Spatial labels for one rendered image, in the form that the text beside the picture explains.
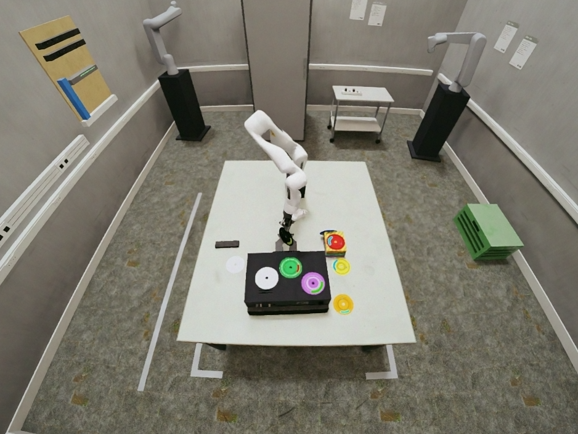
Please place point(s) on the white disc with centre hole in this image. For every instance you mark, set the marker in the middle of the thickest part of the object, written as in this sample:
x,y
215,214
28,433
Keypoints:
x,y
266,283
230,264

